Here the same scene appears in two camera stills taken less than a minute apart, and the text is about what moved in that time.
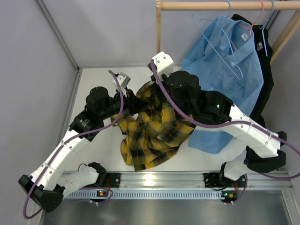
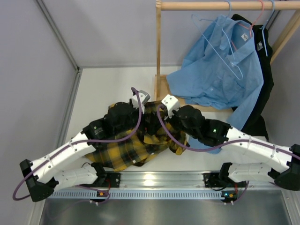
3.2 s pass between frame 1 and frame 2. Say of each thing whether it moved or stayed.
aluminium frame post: stayed
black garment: stayed
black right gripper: moved
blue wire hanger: stayed
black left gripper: moved
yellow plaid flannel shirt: moved
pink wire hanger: stayed
